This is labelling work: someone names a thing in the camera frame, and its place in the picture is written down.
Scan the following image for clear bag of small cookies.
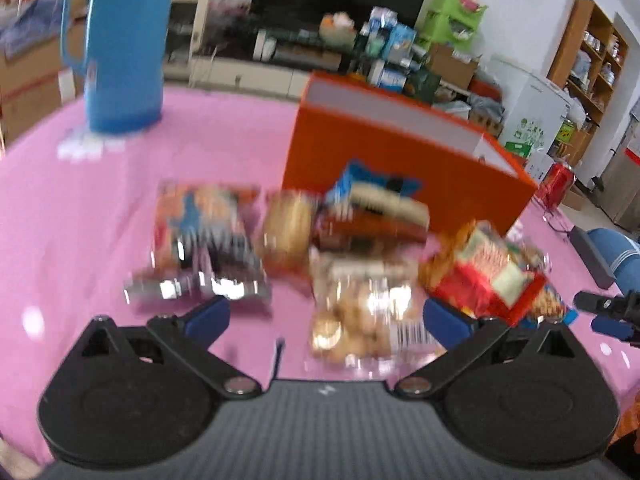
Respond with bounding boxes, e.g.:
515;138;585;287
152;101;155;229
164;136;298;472
309;250;444;375

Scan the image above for blue chair seat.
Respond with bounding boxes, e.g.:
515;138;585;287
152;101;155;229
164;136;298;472
588;228;640;295

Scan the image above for red peanut snack bag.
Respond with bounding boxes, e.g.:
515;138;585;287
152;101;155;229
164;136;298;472
418;221;567;326

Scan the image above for silver foil biscuit pack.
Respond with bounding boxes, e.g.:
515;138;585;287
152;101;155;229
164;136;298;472
124;181;271;304

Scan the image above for eyeglasses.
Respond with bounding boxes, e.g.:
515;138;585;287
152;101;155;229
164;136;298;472
532;196;573;236

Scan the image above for red soda can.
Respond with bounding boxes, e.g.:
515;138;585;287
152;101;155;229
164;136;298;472
535;159;576;210

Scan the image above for brown chocolate cookie pack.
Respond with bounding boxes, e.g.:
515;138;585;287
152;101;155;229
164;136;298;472
255;190;319;276

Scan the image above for blue snack pack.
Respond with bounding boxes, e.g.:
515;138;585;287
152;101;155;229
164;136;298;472
312;160;431;255

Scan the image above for orange storage box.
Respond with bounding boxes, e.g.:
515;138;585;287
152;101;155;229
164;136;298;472
282;73;538;234

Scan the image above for white chest freezer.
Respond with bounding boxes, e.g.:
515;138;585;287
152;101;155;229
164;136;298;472
487;54;573;159

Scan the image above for wooden shelf unit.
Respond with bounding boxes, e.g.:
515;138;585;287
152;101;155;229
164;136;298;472
547;0;629;167

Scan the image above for white TV cabinet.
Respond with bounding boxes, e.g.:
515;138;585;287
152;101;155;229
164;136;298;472
163;56;310;101

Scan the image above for large cardboard box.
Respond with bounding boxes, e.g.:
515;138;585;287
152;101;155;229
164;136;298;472
1;36;84;145

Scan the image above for green plastic rack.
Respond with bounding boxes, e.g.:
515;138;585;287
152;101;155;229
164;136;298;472
419;0;488;52

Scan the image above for blue thermos jug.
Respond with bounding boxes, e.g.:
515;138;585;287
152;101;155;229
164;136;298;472
60;0;171;134

